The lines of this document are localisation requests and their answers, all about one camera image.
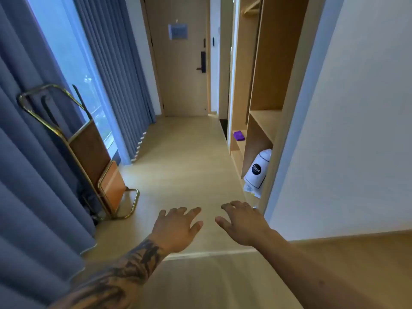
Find person's left hand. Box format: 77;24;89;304
149;206;204;254

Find person's right hand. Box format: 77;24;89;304
215;200;274;247

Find person's left forearm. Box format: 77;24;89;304
48;236;169;309

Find person's right forearm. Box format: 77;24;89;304
254;230;392;309

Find wooden entrance door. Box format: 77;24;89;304
143;0;212;118

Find light wooden wardrobe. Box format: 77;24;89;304
227;0;327;216

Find black door lock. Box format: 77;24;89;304
196;38;207;74

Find framed door notice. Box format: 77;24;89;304
167;24;188;41

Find white bag with black label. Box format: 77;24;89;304
243;148;273;199

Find folded gold luggage rack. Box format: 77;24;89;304
16;83;141;222

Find blue pleated curtain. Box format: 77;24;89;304
0;0;97;309
72;0;158;163

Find glass window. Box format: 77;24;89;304
25;0;118;158

